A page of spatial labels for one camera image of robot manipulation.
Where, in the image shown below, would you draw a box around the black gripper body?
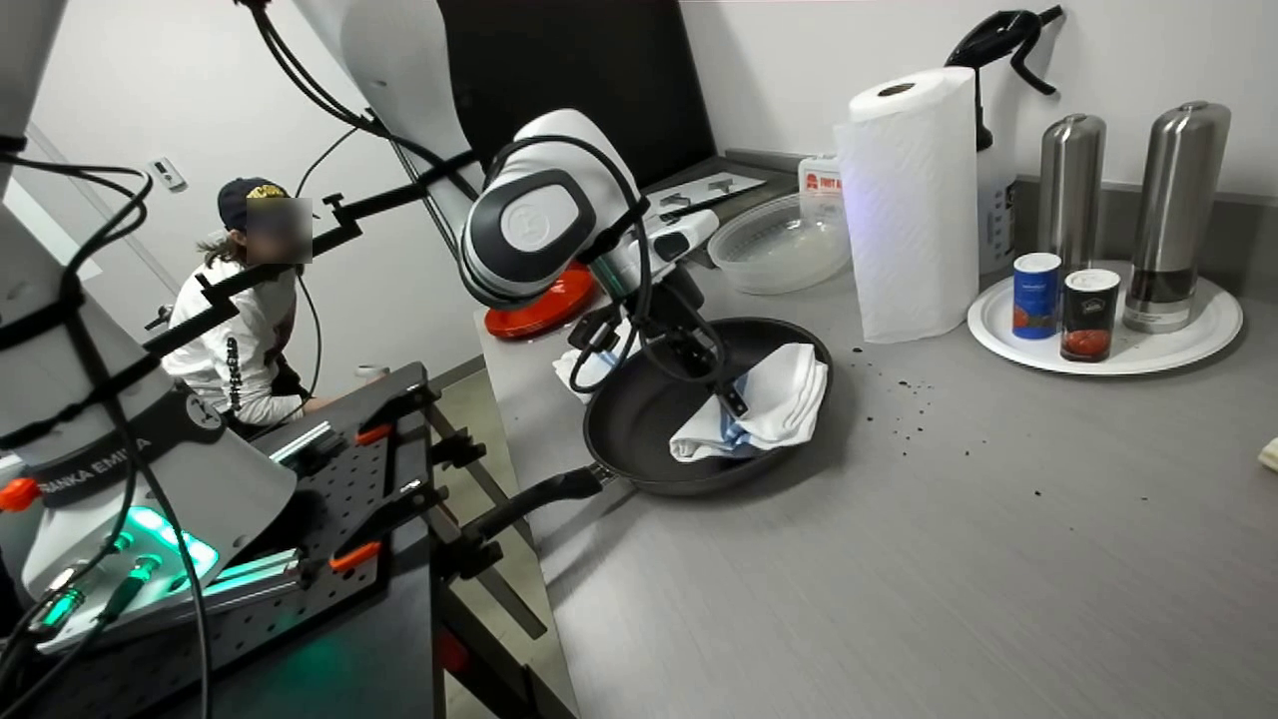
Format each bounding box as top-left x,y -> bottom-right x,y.
626,270 -> 724,382

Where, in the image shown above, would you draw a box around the white towel blue stripes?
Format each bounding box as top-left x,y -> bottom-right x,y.
666,342 -> 829,465

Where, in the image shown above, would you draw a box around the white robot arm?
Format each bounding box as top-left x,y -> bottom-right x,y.
3,0 -> 734,650

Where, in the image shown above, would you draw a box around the black frying pan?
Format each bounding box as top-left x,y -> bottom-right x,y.
483,321 -> 840,553

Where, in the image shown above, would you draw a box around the white paper towel roll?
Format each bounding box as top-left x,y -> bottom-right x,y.
840,67 -> 977,342

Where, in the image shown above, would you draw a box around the small white blue-striped cloth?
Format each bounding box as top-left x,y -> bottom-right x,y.
552,349 -> 622,400

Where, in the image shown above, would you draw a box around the clear glass bowl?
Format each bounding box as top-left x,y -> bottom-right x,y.
706,194 -> 852,296

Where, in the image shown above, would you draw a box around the flat grey tray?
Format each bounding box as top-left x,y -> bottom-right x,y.
650,171 -> 762,220

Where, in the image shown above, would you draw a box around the black monitor panel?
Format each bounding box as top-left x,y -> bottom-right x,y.
439,0 -> 718,188

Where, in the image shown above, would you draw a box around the blue spice jar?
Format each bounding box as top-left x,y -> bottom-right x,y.
1010,253 -> 1062,338

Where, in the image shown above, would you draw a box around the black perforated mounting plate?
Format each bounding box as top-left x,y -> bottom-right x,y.
17,364 -> 426,719

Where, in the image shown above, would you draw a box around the red spice jar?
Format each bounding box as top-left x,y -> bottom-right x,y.
1058,268 -> 1122,364

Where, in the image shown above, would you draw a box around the steel grinder left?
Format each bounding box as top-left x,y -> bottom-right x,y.
1038,115 -> 1105,268

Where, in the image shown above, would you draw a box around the person with black cap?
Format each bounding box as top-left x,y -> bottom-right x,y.
161,176 -> 320,428

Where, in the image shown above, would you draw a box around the round white tray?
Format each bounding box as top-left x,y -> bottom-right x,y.
968,278 -> 1247,381

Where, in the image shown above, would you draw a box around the tall steel grinder right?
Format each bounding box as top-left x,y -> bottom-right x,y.
1126,100 -> 1229,330

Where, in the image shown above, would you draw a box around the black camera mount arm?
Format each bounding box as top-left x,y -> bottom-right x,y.
140,152 -> 475,364

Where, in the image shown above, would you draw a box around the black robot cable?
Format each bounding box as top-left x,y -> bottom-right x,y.
236,0 -> 662,396

